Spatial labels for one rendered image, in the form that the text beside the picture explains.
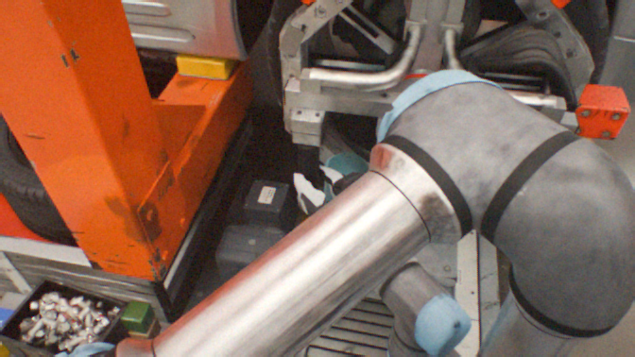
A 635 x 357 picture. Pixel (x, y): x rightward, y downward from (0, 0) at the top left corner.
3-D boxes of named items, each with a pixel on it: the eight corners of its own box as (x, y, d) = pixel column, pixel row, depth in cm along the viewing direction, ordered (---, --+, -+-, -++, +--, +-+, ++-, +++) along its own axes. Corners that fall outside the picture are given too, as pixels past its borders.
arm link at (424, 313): (425, 371, 66) (437, 342, 60) (375, 310, 72) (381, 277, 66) (468, 342, 69) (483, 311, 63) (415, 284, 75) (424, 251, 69)
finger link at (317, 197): (283, 200, 86) (317, 230, 81) (281, 177, 81) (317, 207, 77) (296, 192, 87) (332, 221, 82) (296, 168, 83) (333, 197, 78)
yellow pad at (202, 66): (243, 54, 137) (241, 38, 133) (227, 81, 128) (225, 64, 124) (197, 48, 139) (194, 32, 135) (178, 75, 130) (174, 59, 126)
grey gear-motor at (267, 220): (314, 225, 171) (314, 151, 146) (284, 334, 142) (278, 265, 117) (265, 216, 173) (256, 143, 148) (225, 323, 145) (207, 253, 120)
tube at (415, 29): (423, 40, 84) (435, -22, 77) (416, 107, 71) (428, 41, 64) (324, 29, 87) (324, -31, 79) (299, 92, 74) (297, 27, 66)
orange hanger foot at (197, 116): (255, 96, 150) (244, -14, 125) (191, 227, 114) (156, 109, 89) (204, 90, 152) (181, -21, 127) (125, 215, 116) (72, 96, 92)
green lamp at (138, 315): (156, 314, 88) (151, 301, 85) (146, 333, 85) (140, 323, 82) (135, 309, 88) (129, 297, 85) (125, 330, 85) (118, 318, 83)
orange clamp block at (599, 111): (557, 110, 97) (606, 116, 96) (562, 136, 92) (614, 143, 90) (570, 80, 92) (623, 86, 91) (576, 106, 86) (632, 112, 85)
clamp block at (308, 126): (332, 113, 83) (333, 87, 79) (321, 147, 77) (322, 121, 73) (303, 110, 83) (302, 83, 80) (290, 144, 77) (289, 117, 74)
